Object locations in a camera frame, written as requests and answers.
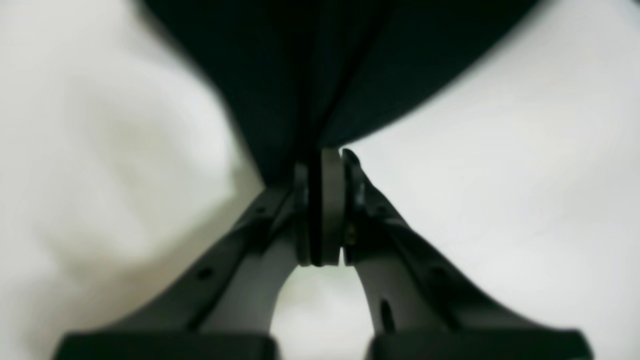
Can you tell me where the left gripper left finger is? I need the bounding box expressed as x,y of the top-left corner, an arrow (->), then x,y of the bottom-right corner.
54,163 -> 309,360

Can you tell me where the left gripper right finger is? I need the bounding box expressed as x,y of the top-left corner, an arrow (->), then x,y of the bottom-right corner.
320,148 -> 594,360

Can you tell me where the black graphic T-shirt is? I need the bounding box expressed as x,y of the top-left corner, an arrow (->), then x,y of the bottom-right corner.
142,0 -> 537,184

